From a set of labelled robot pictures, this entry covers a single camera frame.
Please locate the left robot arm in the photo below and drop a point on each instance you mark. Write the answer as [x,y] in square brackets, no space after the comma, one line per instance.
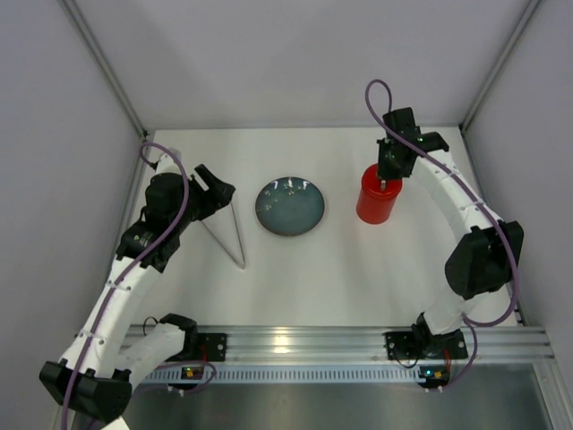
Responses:
[94,376]

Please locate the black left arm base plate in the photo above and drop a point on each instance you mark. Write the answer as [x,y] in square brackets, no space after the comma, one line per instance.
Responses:
[210,347]

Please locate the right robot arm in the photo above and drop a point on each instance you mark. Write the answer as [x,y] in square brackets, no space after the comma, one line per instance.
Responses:
[487,249]

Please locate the left aluminium frame post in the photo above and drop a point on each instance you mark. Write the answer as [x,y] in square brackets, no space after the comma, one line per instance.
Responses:
[89,39]

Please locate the red tin lid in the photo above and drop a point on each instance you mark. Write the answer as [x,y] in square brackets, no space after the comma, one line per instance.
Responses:
[371,185]

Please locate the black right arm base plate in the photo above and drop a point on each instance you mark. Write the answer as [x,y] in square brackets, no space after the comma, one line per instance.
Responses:
[404,345]

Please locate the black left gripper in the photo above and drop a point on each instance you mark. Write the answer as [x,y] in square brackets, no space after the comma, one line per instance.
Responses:
[208,193]

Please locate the blue ceramic plate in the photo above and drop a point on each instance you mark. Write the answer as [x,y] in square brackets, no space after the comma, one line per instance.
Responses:
[289,206]

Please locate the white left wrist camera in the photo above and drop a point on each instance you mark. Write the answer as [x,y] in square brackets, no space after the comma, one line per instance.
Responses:
[166,164]

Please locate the aluminium mounting rail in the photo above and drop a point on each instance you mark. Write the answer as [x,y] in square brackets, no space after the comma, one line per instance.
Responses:
[297,346]

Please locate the grey slotted cable duct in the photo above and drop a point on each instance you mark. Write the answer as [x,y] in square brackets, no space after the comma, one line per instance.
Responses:
[259,374]

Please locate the aluminium frame post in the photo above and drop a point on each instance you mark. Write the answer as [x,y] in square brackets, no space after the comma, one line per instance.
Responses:
[89,39]
[501,60]

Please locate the right aluminium frame post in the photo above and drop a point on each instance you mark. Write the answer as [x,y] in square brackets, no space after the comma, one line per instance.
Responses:
[501,60]

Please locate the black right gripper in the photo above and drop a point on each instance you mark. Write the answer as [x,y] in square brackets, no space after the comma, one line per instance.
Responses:
[389,166]

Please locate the red cylindrical tin container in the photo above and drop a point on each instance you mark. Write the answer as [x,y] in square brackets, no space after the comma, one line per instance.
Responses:
[375,207]

